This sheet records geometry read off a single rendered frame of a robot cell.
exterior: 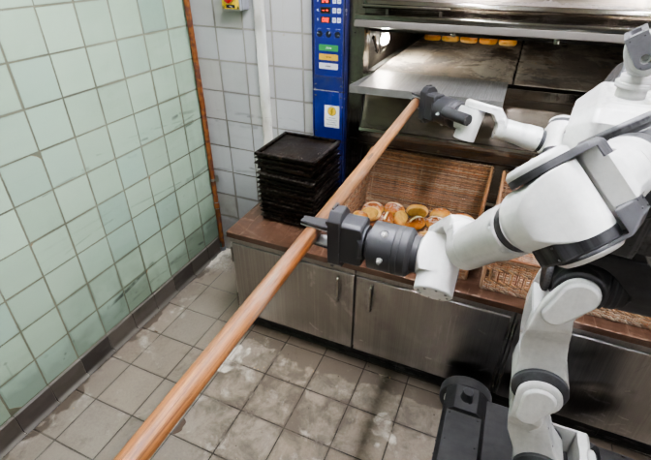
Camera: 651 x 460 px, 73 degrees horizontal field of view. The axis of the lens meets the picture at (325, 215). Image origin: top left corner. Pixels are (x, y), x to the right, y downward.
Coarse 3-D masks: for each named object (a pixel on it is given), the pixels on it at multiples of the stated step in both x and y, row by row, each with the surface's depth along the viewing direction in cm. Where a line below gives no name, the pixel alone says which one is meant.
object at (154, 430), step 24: (384, 144) 116; (360, 168) 103; (336, 192) 93; (312, 240) 79; (288, 264) 72; (264, 288) 67; (240, 312) 62; (216, 336) 59; (240, 336) 60; (216, 360) 56; (192, 384) 53; (168, 408) 50; (144, 432) 47; (168, 432) 49; (120, 456) 45; (144, 456) 46
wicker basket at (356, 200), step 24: (384, 168) 206; (408, 168) 201; (432, 168) 197; (456, 168) 193; (480, 168) 188; (360, 192) 203; (384, 192) 208; (408, 192) 204; (432, 192) 200; (456, 192) 195; (480, 192) 191; (408, 216) 202
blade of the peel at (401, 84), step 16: (368, 80) 179; (384, 80) 179; (400, 80) 179; (416, 80) 179; (432, 80) 179; (448, 80) 179; (464, 80) 179; (480, 80) 179; (400, 96) 160; (448, 96) 153; (464, 96) 161; (480, 96) 160; (496, 96) 160
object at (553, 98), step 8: (368, 72) 193; (512, 88) 170; (520, 88) 170; (528, 88) 170; (536, 88) 170; (544, 88) 170; (512, 96) 171; (520, 96) 170; (528, 96) 169; (536, 96) 168; (544, 96) 167; (552, 96) 166; (560, 96) 165; (568, 96) 164; (576, 96) 163; (568, 104) 165
